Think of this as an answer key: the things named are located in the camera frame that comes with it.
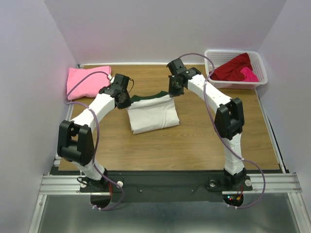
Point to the dark red t-shirt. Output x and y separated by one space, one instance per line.
234 70

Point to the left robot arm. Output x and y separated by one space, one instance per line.
75 138

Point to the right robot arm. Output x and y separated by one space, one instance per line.
226 115

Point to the folded pink t-shirt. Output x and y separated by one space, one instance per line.
90 86

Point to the magenta t-shirt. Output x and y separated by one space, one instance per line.
249 76

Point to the white and green t-shirt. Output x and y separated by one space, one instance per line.
151 113

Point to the aluminium frame rail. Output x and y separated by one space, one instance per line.
275 183

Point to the white plastic basket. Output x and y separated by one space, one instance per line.
220 57

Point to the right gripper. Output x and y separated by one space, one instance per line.
173 91

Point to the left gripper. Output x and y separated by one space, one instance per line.
127 103

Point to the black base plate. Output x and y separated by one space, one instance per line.
163 186

